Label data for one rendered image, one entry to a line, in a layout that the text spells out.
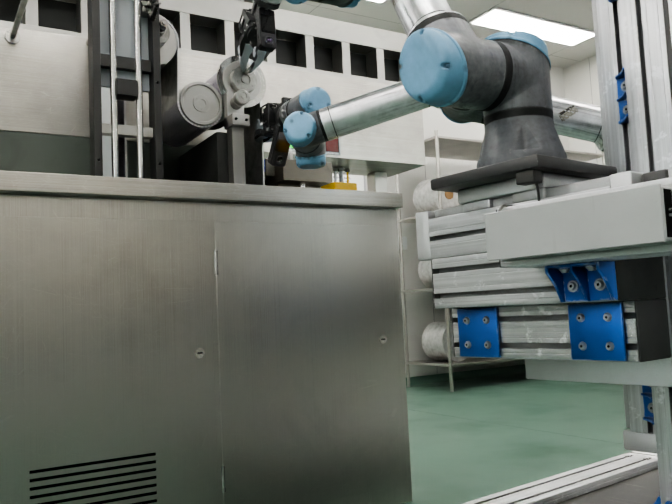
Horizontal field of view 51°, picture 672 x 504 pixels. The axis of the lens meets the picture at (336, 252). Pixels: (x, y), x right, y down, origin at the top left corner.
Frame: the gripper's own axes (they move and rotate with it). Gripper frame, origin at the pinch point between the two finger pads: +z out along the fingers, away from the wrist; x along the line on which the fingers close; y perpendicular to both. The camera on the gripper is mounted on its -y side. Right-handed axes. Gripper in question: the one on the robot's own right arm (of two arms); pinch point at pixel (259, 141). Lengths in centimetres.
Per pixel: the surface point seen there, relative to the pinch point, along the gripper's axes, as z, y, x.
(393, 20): 240, 171, -229
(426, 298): 263, -43, -264
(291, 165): -6.4, -7.8, -6.6
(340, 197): -31.9, -21.1, -6.7
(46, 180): -32, -21, 62
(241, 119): -9.4, 3.0, 9.4
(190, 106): -2.3, 7.2, 21.0
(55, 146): 30, 1, 50
